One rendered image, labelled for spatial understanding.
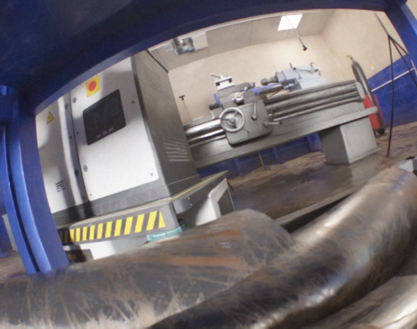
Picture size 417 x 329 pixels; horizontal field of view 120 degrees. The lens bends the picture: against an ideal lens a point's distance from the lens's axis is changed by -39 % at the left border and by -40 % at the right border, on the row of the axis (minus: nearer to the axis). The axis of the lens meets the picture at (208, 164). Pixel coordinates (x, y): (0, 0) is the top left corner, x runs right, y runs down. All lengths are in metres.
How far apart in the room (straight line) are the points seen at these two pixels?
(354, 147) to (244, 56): 4.41
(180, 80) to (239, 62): 1.72
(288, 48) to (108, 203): 6.14
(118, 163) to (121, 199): 0.10
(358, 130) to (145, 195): 2.08
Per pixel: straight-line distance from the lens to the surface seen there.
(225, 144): 1.82
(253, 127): 1.69
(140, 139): 0.52
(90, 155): 0.63
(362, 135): 2.28
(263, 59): 5.91
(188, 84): 5.60
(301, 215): 0.22
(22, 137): 0.53
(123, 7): 0.40
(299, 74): 2.32
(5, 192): 0.60
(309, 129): 1.82
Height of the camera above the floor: 0.35
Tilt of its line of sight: 2 degrees up
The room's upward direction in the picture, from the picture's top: 17 degrees counter-clockwise
